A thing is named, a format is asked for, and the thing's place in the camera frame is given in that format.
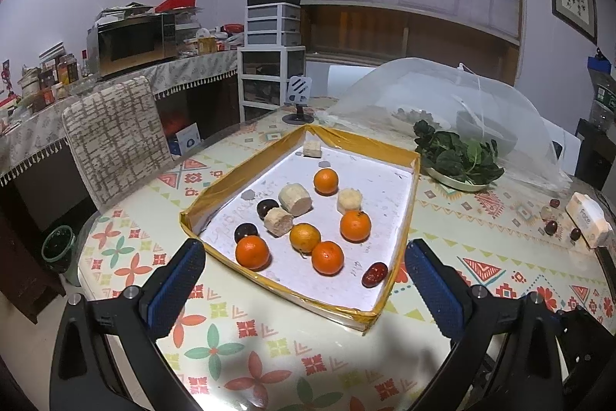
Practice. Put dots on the woven upholstered chair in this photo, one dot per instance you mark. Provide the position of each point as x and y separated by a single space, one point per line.
115 136

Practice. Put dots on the yellow cardboard tray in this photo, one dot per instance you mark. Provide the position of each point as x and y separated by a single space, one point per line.
380 209

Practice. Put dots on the cloth covered counter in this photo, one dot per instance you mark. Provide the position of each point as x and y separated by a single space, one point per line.
192 66

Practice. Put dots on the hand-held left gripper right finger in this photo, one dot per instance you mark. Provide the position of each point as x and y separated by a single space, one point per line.
433 295

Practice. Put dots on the white chair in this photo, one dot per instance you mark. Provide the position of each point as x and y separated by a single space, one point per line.
565 146

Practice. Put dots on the white mesh food cover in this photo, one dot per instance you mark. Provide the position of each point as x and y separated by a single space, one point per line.
409 83

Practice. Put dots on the tall plastic drawer unit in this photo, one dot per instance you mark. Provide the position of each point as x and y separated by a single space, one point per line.
272 79

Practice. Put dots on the pale green plate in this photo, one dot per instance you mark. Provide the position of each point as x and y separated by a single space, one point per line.
457 183

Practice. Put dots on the dark plum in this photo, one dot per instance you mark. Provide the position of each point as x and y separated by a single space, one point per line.
575 234
244 232
267 209

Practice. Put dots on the green bucket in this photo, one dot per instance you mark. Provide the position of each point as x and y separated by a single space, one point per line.
58 252

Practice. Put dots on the flat red box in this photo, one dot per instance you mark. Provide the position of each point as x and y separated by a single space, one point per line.
175 4

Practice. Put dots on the yellowish orange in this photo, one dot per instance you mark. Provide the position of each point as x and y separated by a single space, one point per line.
304 237

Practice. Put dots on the white striped phone stand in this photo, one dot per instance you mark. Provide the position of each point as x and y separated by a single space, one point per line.
299 91

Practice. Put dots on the patterned tablecloth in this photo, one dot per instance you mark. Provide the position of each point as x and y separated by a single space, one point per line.
250 343

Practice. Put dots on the microwave oven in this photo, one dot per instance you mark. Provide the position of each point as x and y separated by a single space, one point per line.
132 45

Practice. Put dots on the tissue pack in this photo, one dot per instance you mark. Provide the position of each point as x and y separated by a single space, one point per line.
589 218

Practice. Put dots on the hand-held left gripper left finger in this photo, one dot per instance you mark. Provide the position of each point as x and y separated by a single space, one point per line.
175 290

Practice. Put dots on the white plastic drawer unit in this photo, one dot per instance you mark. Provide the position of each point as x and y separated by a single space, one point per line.
273 21

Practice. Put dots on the plate of food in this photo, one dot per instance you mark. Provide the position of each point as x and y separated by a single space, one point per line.
418 116

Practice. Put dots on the spinach leaves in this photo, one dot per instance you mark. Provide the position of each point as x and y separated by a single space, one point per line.
452 156

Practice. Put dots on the group of jars and bottles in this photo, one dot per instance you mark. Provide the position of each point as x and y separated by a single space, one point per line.
53 79

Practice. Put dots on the black cabinet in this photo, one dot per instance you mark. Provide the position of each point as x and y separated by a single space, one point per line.
594 156

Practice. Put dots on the blue white carton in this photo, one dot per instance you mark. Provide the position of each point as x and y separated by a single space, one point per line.
186 139

